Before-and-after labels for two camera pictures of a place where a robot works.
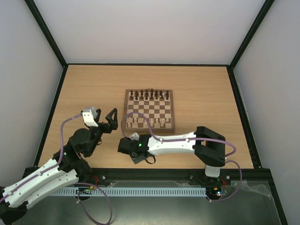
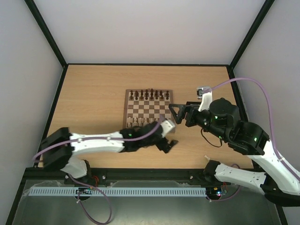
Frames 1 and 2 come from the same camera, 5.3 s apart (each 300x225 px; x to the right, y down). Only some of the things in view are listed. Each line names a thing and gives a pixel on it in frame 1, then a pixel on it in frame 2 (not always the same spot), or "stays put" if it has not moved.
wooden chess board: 156,104 stays put
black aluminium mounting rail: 235,177 stays put
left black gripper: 114,125 -> 161,146
